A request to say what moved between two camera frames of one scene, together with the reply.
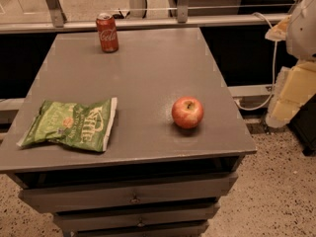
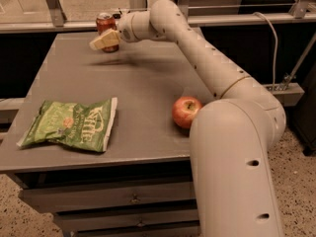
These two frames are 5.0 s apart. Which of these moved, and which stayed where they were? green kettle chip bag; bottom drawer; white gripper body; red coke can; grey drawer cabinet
Moved: white gripper body
Stayed: grey drawer cabinet; green kettle chip bag; red coke can; bottom drawer
